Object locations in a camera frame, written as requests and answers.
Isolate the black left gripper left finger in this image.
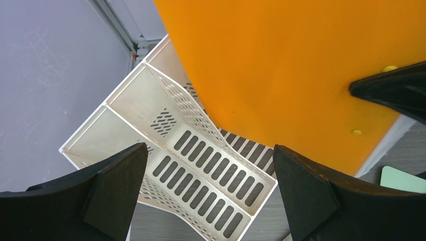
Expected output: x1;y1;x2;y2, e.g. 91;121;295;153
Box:
1;143;148;240

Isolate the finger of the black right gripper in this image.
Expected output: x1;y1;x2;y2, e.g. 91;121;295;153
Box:
349;61;425;124

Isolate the thick orange binder folder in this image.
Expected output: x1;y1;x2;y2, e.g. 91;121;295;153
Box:
155;1;425;177

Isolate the mint green clipboard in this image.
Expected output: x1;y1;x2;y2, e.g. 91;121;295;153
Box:
380;166;425;194

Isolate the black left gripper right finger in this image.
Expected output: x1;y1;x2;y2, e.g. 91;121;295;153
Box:
273;145;425;240

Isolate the white plastic file rack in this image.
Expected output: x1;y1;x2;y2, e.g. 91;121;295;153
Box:
59;36;277;240

